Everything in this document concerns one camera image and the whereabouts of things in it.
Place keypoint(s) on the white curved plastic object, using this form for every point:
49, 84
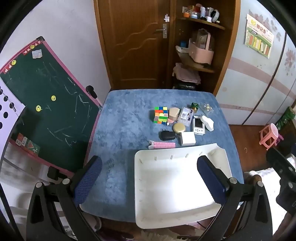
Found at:
208, 123

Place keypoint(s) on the colourful puzzle cube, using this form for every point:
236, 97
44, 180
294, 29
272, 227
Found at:
160, 114

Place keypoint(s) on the white wardrobe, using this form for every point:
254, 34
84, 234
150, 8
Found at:
249, 81

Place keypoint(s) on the white papers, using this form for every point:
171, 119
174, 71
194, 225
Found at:
181, 49

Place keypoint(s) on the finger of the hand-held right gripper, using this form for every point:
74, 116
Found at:
285, 166

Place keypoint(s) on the clear plastic box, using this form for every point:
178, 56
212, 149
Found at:
185, 115

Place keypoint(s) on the white square box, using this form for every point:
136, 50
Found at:
187, 138

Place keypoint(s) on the brown wooden door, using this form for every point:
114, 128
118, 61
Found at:
134, 46

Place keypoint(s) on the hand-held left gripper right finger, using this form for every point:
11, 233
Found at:
211, 180

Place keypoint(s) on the white sticker on chalkboard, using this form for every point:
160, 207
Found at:
37, 53

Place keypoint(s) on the white door hook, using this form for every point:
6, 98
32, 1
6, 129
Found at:
166, 17

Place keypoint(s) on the clear packet with yellow pieces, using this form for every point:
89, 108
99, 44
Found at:
207, 108

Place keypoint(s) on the black bin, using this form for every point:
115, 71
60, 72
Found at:
186, 87

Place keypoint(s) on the small blue container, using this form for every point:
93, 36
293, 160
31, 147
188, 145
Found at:
183, 44

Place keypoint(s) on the white perforated board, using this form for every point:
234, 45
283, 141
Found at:
9, 104

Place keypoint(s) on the pink plastic stool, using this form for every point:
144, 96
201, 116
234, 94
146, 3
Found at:
269, 136

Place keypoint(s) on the small chalk box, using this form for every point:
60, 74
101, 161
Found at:
33, 147
21, 140

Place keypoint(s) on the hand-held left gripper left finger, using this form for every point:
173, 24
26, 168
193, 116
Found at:
89, 176

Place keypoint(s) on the green bag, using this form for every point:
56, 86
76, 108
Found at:
285, 118

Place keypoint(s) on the white handheld game console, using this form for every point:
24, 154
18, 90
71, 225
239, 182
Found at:
198, 125

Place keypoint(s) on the round gold tin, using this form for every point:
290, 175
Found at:
179, 128

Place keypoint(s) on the black easel knob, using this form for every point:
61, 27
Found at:
91, 91
54, 173

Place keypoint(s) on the row of cosmetic jars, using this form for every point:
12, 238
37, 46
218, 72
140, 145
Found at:
201, 12

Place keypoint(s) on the pink storage basket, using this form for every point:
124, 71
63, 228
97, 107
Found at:
201, 52

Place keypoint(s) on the small green bottle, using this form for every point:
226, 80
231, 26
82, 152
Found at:
195, 107

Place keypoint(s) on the white plastic tray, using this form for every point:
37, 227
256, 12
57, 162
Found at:
171, 185

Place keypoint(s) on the blue fluffy mat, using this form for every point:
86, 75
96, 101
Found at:
124, 129

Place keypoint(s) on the green chalkboard easel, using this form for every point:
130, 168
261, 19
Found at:
46, 92

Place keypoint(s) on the folded pink cloths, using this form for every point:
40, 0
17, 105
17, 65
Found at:
186, 74

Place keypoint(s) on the wooden corner shelf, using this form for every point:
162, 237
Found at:
222, 58

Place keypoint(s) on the wall poster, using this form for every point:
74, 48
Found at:
259, 36

